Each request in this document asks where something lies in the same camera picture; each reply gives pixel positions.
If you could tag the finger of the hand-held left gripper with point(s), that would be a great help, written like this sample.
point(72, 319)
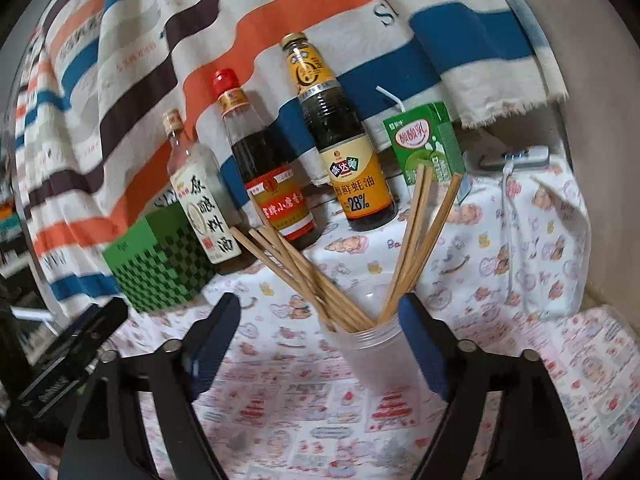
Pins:
point(100, 327)

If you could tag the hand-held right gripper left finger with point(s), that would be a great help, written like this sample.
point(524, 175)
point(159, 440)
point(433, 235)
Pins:
point(215, 350)

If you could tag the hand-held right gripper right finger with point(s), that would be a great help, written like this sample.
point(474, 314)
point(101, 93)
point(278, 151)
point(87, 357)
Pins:
point(425, 350)

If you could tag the translucent plastic cup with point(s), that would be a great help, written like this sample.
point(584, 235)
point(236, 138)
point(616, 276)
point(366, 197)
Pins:
point(375, 360)

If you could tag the bundle of wooden chopsticks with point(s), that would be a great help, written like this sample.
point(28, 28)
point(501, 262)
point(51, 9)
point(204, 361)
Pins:
point(310, 280)

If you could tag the green checkered box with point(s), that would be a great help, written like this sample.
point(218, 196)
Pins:
point(155, 265)

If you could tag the red printed paper sheet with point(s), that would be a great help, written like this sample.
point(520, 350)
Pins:
point(310, 410)

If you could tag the white baby print tablecloth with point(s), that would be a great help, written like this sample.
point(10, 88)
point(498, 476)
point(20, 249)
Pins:
point(500, 260)

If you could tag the clear bottle with white label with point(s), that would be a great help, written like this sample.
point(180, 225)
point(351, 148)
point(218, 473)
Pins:
point(200, 200)

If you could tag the dark bottle with red cap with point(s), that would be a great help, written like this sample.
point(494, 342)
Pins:
point(265, 160)

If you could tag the grey electronic device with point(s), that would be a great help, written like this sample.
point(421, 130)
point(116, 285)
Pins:
point(520, 157)

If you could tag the dark bottle with yellow label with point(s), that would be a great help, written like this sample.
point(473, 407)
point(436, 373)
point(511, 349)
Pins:
point(340, 125)

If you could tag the striped cloth backdrop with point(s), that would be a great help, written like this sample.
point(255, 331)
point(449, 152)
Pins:
point(250, 35)

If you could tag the white metal frame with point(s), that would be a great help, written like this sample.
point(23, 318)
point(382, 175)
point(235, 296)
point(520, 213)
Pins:
point(30, 314)

